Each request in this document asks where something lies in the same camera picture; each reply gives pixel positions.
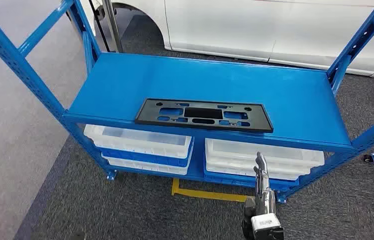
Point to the black plastic panel part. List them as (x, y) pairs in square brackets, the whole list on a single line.
[(147, 116)]

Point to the blue metal shelf rack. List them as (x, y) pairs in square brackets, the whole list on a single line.
[(173, 79)]

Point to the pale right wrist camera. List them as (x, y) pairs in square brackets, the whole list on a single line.
[(264, 223)]

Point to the white car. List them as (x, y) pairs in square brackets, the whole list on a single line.
[(239, 30)]

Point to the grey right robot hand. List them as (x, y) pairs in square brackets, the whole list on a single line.
[(262, 185)]

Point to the silver metal pole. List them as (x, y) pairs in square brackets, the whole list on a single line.
[(113, 26)]

